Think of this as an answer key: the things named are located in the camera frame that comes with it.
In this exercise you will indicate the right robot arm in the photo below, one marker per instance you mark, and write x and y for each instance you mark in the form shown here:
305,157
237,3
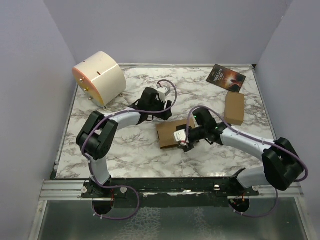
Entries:
281,163

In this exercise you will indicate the small folded cardboard box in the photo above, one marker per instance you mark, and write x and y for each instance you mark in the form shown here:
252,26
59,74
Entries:
234,109

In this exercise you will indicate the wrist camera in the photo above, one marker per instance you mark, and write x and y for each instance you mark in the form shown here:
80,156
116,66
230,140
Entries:
180,137
163,92

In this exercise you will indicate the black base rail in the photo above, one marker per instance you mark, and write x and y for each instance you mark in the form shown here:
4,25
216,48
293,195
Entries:
128,198

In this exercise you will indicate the dark book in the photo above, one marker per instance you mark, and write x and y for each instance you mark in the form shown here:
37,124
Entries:
225,78

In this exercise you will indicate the cream cylindrical drum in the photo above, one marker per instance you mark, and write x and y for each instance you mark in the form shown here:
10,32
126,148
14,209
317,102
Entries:
100,77

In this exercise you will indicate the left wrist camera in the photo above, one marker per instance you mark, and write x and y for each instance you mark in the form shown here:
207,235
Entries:
163,92

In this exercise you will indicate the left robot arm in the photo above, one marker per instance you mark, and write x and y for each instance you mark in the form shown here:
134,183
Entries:
97,134

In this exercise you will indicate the brown cardboard box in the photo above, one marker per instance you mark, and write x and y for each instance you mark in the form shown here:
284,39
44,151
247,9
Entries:
165,132

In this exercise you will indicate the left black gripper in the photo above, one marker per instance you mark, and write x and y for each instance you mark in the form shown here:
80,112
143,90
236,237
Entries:
163,115

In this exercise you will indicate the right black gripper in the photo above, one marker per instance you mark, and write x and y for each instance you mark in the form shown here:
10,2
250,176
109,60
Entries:
189,146

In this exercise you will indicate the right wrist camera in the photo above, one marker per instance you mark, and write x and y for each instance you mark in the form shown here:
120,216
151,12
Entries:
180,137

